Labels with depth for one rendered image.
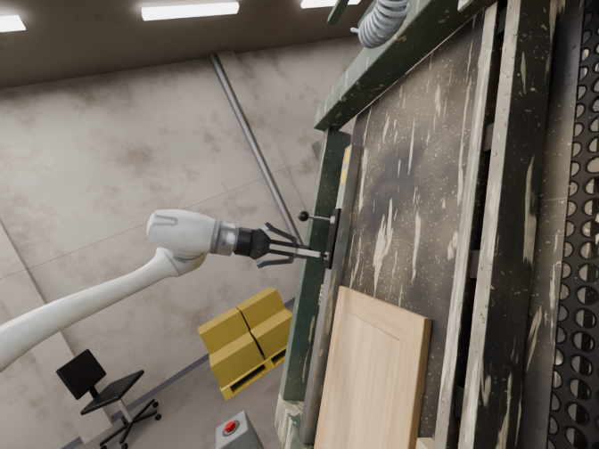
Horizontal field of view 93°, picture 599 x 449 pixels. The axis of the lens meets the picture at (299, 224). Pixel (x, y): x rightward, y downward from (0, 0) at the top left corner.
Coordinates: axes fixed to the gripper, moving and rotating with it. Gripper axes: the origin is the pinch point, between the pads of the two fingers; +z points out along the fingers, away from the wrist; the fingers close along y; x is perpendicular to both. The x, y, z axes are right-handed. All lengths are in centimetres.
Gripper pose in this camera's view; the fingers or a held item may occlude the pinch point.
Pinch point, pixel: (307, 252)
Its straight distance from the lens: 81.7
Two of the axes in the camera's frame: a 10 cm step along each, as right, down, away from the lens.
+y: 1.7, -9.8, 0.9
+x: -2.9, 0.4, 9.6
